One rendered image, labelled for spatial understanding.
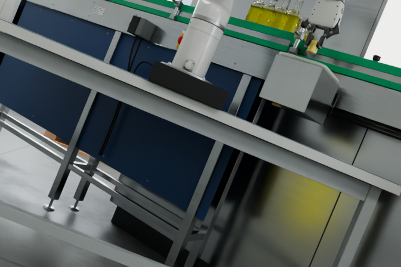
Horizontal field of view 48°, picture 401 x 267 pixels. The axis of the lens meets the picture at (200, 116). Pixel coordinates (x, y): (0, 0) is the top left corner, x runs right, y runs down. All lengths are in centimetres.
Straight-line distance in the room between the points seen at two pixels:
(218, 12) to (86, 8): 107
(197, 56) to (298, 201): 80
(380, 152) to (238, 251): 73
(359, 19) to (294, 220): 88
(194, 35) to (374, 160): 87
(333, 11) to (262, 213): 89
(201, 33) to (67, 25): 117
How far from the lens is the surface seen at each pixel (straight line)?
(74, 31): 245
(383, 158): 187
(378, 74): 174
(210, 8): 149
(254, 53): 178
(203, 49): 147
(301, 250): 193
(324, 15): 163
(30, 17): 276
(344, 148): 190
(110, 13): 229
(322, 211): 190
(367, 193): 162
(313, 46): 161
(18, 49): 155
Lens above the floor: 72
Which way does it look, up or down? 1 degrees down
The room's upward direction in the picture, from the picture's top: 23 degrees clockwise
